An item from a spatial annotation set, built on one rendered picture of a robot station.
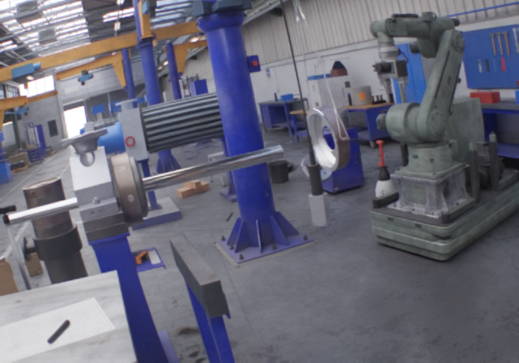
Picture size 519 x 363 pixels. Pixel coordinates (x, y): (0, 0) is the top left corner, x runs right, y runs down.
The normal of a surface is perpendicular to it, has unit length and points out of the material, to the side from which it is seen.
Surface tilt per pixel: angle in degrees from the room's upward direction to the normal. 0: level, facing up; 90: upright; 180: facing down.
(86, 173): 45
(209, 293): 90
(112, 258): 90
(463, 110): 90
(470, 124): 90
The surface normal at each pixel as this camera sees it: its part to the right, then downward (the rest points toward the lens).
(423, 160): -0.59, 0.26
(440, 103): 0.45, 0.09
